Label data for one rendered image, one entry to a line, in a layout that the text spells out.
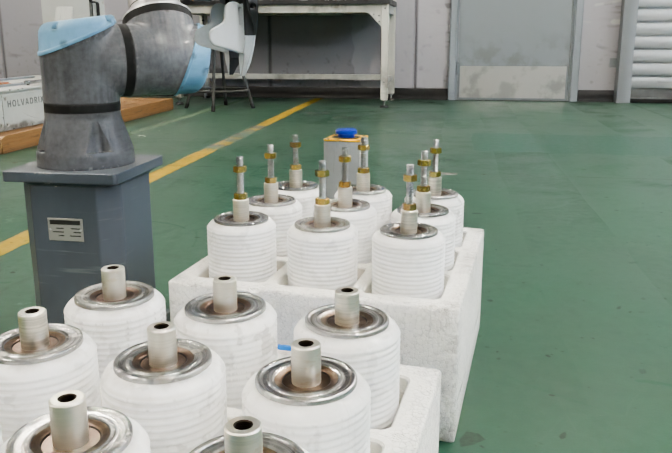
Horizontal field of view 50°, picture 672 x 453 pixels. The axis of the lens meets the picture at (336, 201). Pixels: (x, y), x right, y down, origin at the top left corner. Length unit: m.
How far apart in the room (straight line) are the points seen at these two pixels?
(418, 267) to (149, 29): 0.59
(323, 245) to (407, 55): 5.05
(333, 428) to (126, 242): 0.73
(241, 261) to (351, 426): 0.49
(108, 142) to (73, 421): 0.74
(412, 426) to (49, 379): 0.30
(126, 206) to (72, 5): 3.40
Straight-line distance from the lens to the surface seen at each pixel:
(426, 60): 5.94
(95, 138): 1.18
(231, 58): 1.00
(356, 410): 0.53
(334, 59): 6.01
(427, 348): 0.91
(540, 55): 5.97
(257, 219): 1.00
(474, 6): 5.93
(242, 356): 0.66
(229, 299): 0.68
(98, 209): 1.16
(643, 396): 1.15
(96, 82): 1.17
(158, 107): 4.97
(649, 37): 6.05
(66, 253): 1.20
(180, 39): 1.22
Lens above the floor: 0.50
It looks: 13 degrees down
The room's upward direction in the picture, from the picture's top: straight up
